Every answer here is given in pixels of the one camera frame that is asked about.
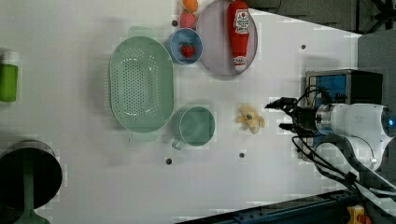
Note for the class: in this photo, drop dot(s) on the peeled banana toy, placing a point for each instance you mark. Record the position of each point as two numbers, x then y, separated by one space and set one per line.
250 117

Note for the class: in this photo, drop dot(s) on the green ladle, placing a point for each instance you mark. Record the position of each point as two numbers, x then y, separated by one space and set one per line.
29 216

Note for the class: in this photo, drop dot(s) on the red strawberry toy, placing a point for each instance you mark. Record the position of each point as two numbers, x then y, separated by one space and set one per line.
187 50

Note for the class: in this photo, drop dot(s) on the red ketchup bottle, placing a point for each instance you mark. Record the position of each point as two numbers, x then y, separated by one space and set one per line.
238 22

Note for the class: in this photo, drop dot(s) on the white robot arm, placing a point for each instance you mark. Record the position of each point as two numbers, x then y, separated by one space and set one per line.
346 143

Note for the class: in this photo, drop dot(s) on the green oval colander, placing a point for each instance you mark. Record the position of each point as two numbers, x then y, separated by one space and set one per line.
141 82

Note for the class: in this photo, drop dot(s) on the yellow clamp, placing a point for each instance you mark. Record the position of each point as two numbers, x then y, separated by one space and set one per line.
357 215

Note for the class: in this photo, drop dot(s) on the black pot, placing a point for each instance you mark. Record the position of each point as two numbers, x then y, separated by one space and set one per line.
48 174

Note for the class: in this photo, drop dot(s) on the blue bowl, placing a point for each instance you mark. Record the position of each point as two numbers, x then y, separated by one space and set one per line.
185 36

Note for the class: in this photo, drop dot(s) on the orange toy fruit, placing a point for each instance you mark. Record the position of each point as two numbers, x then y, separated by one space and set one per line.
190 5

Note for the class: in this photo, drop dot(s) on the pink round plate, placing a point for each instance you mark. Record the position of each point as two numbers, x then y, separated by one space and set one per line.
217 53

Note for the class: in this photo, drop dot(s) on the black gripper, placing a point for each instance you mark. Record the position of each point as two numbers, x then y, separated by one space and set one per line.
303 117

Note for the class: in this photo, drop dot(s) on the green bottle white cap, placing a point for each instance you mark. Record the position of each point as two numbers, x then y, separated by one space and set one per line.
9 76

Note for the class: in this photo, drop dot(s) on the green mug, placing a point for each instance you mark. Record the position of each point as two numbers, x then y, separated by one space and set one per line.
192 126

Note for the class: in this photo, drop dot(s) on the blue metal frame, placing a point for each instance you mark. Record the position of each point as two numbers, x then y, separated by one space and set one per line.
326 208

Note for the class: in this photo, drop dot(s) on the pink toy fruit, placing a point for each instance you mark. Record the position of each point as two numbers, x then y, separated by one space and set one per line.
187 20

